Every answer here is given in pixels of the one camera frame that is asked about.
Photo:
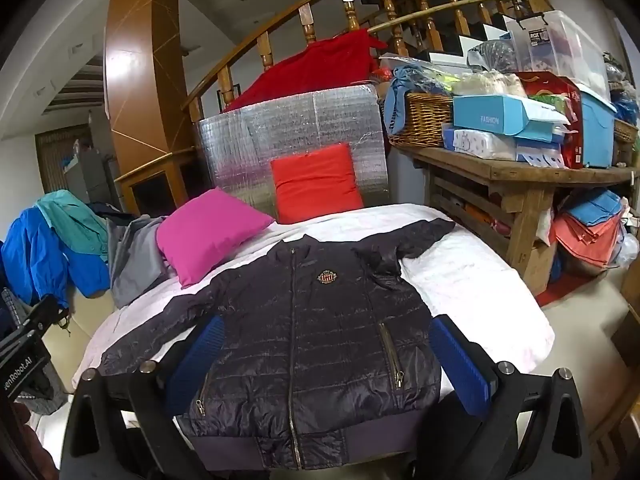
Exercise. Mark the wooden cabinet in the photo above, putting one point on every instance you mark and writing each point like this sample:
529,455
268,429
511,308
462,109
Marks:
175,180

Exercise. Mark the red gift box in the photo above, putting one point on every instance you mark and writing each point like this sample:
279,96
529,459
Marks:
550,85

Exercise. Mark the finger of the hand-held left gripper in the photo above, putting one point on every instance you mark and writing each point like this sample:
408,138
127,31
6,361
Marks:
42,310

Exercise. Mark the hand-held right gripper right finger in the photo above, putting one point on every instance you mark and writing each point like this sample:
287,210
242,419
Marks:
460,367

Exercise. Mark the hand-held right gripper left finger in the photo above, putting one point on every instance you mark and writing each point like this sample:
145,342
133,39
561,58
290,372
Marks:
192,365

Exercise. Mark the cluttered wooden shelf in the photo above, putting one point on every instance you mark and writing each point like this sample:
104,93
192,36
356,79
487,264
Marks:
525,180

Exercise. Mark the grey metal cabinet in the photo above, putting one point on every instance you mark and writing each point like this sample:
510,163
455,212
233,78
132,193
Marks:
90,175

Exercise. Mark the white plastic bag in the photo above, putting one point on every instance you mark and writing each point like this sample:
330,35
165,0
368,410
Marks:
627,245

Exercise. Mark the blue plastic bin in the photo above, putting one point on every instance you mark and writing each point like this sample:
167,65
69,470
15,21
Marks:
597,130

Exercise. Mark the pink pillow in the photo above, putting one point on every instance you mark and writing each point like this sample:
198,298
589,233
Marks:
210,235

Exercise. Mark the light blue cloth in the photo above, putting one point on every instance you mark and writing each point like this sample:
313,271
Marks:
400,90

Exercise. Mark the wooden stair railing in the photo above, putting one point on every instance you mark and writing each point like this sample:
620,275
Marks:
350,5

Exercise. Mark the wooden lattice door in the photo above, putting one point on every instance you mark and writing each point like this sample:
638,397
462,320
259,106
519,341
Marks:
50,160

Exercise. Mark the white fleece blanket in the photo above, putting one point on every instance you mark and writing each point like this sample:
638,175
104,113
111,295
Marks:
465,280

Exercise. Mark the teal shirt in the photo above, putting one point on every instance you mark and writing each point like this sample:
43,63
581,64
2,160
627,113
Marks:
75,225

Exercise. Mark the red-orange pillow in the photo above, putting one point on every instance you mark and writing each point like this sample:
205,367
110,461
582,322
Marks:
315,180

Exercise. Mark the patterned tissue pack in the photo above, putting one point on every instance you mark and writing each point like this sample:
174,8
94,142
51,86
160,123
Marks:
475,142

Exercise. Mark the stack of coral cloths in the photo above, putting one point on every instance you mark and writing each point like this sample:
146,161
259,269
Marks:
585,237

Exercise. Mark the person's maroon clothing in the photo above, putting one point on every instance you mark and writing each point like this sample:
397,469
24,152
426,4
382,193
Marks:
20,440

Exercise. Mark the light blue cardboard box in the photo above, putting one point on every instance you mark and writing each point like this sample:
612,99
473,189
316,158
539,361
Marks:
490,115

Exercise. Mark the dark red cloth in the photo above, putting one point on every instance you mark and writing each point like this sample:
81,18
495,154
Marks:
310,70

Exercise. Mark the clear plastic storage box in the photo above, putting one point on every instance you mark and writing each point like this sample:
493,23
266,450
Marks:
570,50

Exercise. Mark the silver foil insulation mat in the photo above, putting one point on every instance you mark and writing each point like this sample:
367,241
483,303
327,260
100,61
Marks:
300,120

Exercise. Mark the grey knit garment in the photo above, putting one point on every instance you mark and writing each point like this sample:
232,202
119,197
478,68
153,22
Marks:
45,390

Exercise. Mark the folded blue cloth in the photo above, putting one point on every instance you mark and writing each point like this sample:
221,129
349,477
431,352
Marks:
595,205

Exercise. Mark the black puffer jacket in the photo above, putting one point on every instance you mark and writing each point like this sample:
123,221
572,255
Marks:
310,330

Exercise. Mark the blue jacket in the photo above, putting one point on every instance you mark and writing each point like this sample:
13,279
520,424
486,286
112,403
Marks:
35,255

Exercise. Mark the curved wooden column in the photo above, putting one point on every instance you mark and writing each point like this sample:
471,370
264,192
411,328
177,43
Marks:
140,85

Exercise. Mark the wicker basket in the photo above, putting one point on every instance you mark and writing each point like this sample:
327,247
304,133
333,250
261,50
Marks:
420,120

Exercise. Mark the cream sofa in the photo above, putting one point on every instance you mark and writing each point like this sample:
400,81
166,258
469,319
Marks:
85,320

